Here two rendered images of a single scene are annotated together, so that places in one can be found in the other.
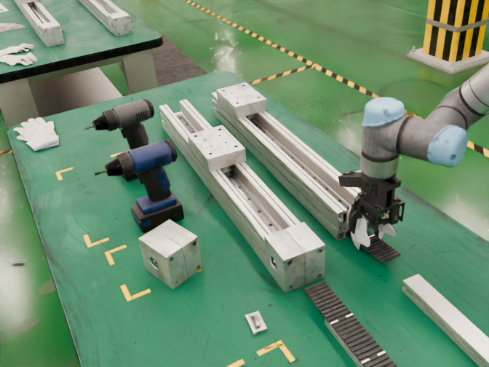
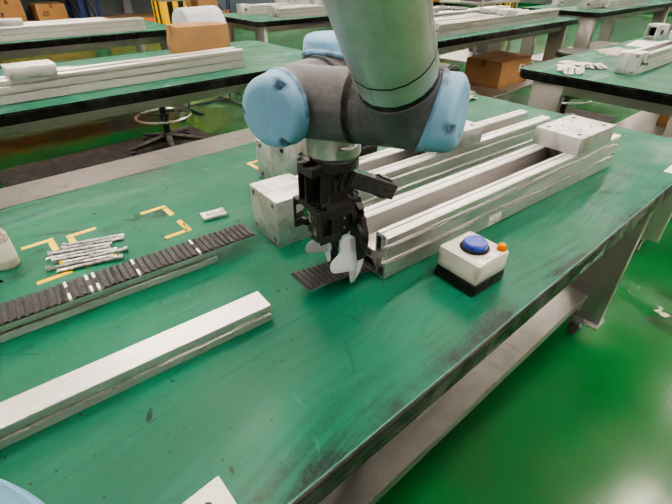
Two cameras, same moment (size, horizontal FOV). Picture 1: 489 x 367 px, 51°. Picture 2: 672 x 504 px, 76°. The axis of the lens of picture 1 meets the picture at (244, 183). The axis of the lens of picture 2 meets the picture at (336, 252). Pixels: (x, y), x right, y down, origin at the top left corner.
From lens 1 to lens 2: 1.18 m
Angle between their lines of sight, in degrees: 60
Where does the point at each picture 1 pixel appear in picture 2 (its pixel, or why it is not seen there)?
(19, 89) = (550, 96)
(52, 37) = (624, 64)
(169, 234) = not seen: hidden behind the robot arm
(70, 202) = not seen: hidden behind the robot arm
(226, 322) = (217, 203)
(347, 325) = (183, 249)
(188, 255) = (275, 158)
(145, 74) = not seen: outside the picture
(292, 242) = (278, 186)
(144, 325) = (219, 172)
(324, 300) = (224, 236)
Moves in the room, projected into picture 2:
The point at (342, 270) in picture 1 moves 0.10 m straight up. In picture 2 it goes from (293, 259) to (290, 210)
